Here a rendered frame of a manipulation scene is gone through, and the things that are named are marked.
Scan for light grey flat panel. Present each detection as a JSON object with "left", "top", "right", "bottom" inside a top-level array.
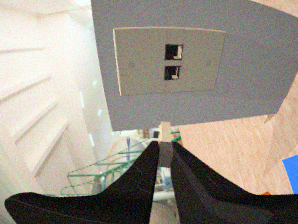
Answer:
[{"left": 90, "top": 0, "right": 298, "bottom": 132}]

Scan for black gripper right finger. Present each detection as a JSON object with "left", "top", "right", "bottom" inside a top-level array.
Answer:
[{"left": 170, "top": 141, "right": 298, "bottom": 224}]

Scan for blue flat square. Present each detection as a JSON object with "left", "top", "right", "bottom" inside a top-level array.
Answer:
[{"left": 282, "top": 155, "right": 298, "bottom": 194}]

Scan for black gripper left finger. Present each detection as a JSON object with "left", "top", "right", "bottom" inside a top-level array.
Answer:
[{"left": 4, "top": 140, "right": 160, "bottom": 224}]

